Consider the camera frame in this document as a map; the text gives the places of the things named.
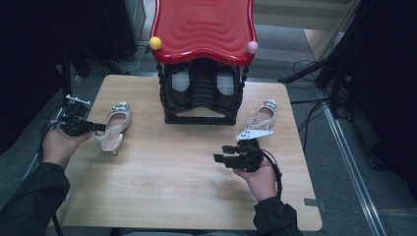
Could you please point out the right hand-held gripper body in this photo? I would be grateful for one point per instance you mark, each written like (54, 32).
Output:
(249, 157)

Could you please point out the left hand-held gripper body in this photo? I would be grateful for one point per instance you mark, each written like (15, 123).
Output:
(75, 121)

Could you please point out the white jewelled high heel shoe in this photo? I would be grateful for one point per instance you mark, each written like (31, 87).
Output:
(259, 123)
(113, 141)

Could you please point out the black leather shoe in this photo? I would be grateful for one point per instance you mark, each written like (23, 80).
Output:
(225, 85)
(180, 82)

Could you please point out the red and black shoe rack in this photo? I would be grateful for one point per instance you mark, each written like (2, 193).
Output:
(203, 26)

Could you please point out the person's right hand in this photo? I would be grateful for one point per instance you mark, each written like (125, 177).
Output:
(264, 183)

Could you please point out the person's left hand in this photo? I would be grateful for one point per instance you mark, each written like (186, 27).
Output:
(59, 147)

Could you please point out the black tripod stand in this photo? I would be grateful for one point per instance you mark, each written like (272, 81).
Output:
(66, 78)
(335, 91)

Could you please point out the black curtain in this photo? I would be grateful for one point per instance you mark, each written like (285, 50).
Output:
(32, 65)
(387, 82)

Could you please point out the grey tape strip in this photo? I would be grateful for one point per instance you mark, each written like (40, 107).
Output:
(313, 203)

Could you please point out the metal floor rail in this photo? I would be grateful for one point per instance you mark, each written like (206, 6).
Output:
(352, 164)
(76, 83)

